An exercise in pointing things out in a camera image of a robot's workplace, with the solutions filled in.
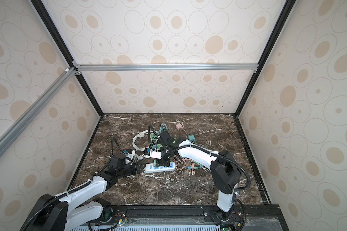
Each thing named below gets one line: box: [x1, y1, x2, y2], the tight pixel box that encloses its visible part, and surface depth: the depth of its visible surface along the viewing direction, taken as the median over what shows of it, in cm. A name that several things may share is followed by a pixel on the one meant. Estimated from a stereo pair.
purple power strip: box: [149, 149, 159, 156], surface depth 73 cm
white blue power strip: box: [145, 161, 176, 174], surface depth 89 cm
